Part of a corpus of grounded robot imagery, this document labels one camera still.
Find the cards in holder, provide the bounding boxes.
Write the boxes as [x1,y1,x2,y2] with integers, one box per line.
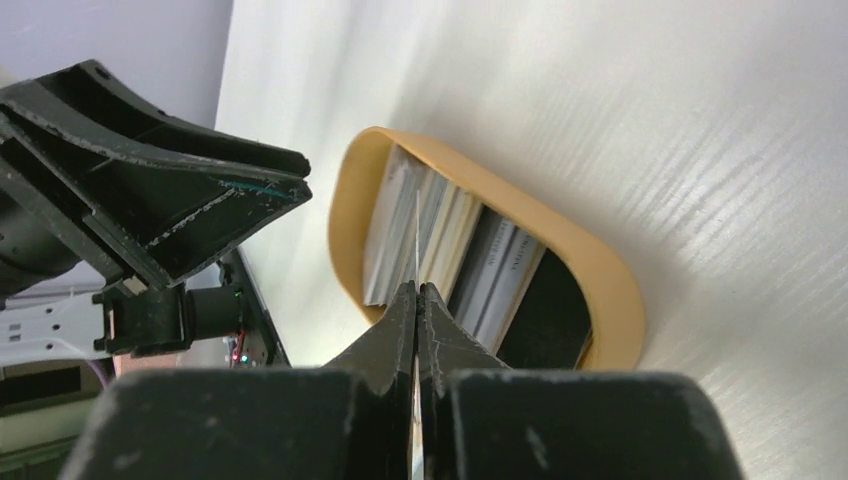
[362,145,546,351]

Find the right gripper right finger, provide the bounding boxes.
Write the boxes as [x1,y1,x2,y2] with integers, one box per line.
[418,284,743,479]

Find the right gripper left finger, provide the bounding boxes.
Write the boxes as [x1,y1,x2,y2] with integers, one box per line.
[60,282,417,479]

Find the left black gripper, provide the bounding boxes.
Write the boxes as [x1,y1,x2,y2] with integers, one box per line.
[1,60,312,300]

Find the tan oval card holder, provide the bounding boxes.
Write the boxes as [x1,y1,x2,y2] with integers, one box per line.
[327,127,645,371]

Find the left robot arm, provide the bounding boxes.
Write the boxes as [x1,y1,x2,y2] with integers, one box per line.
[1,60,312,366]

